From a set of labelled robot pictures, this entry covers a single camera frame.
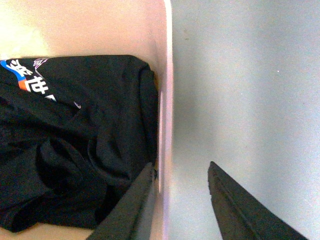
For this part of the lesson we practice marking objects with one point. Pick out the beige plastic hamper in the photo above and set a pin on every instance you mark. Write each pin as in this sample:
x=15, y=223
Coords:
x=77, y=28

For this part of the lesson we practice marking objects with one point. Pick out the black printed t-shirt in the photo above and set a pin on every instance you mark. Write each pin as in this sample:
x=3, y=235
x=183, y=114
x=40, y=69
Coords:
x=75, y=132

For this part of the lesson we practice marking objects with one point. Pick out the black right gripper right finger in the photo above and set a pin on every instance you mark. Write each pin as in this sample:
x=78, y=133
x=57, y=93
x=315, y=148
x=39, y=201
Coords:
x=240, y=216

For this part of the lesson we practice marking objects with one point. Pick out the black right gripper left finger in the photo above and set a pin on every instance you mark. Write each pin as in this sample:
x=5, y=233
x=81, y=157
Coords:
x=131, y=218

